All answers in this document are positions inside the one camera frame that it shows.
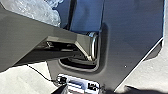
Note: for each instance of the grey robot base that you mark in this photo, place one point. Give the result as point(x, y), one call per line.
point(133, 33)

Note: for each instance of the small white robot box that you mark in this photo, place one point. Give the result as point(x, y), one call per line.
point(78, 83)

